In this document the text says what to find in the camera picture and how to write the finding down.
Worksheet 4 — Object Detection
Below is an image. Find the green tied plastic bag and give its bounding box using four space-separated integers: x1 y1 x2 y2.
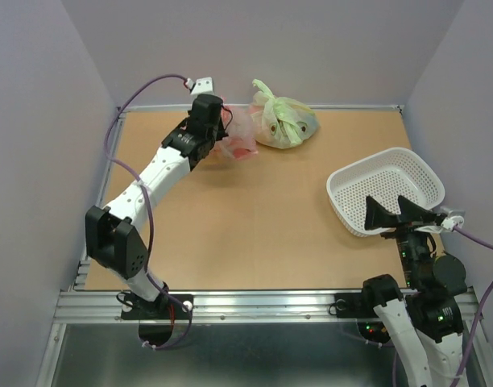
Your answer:
248 79 321 149

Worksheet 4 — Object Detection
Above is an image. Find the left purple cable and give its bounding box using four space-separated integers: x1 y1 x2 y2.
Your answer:
103 73 193 352

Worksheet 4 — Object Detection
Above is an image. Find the aluminium frame rail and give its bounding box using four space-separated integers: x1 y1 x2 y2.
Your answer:
55 288 489 323

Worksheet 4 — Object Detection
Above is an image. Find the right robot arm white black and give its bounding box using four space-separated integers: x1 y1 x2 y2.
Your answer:
359 196 468 386

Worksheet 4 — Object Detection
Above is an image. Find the pink plastic bag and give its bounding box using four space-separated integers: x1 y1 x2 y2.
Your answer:
213 104 258 160

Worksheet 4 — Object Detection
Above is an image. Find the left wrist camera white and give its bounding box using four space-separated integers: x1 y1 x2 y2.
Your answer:
187 77 214 96

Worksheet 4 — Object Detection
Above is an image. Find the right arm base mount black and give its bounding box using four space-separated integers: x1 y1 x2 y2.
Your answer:
328 292 392 347

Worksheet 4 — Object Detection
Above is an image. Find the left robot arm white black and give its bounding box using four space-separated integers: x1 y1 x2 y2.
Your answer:
85 94 226 318

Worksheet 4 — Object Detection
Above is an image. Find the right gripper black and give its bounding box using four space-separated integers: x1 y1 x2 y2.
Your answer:
362 192 436 286

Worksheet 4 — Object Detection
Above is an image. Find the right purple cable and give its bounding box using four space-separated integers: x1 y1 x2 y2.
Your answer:
391 225 493 387

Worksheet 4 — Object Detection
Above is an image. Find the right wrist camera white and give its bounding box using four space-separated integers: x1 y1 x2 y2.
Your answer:
431 206 466 234

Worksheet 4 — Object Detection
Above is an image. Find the purple cable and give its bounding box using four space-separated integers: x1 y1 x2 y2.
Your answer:
391 225 493 387
103 73 193 352

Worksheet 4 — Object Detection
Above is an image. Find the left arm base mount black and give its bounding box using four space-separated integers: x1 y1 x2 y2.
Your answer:
116 290 194 351

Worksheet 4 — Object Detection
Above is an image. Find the white perforated plastic basket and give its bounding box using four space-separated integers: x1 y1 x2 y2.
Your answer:
326 147 445 237

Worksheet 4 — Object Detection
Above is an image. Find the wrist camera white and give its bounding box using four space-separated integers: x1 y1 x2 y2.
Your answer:
431 206 466 234
187 77 214 96

